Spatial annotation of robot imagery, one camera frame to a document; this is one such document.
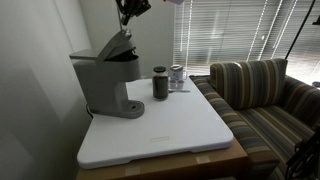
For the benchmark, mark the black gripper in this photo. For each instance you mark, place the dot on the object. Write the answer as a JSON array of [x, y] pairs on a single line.
[[131, 8]]

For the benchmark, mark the grey coffeemaker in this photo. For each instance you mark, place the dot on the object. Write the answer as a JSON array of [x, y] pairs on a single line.
[[103, 76]]

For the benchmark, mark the glass jar with black lid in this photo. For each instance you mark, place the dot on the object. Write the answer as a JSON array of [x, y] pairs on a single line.
[[160, 83]]

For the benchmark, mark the white lavender mug with lid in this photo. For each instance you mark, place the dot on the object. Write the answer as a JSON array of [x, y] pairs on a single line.
[[176, 72]]

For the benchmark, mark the white window blinds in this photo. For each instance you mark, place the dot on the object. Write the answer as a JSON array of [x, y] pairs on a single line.
[[208, 31]]

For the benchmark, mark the small coffee pod rear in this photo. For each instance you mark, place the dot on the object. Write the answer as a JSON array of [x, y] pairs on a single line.
[[173, 84]]

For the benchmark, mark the small coffee pod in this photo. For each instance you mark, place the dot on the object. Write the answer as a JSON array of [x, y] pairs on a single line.
[[173, 84], [180, 84]]

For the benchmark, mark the metal spoon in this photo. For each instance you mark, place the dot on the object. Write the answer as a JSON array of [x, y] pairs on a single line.
[[178, 90]]

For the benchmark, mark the small coffee pod front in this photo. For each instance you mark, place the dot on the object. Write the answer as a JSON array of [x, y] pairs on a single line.
[[180, 84]]

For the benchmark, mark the white table board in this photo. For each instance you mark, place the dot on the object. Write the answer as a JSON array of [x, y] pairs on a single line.
[[184, 122]]

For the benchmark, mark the striped sofa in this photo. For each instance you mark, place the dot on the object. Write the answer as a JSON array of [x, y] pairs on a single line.
[[269, 112]]

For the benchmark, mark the wooden table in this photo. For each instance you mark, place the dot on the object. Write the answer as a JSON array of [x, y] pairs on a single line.
[[185, 166]]

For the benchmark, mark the metal floor lamp pole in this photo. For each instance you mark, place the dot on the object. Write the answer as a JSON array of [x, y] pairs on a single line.
[[300, 28]]

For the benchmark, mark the dark object by window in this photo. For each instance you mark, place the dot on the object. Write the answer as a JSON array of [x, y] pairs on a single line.
[[304, 164]]

